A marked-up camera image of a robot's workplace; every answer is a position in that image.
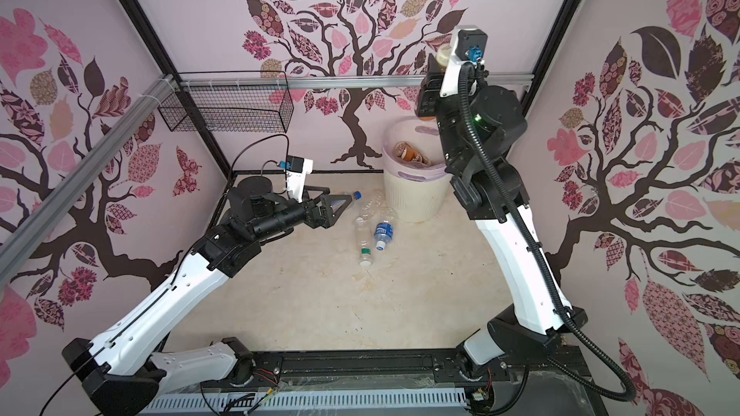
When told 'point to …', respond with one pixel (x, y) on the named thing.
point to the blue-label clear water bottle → (383, 234)
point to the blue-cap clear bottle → (357, 194)
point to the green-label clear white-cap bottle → (364, 246)
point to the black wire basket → (258, 101)
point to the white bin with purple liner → (415, 177)
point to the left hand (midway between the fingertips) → (338, 200)
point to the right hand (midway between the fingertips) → (445, 53)
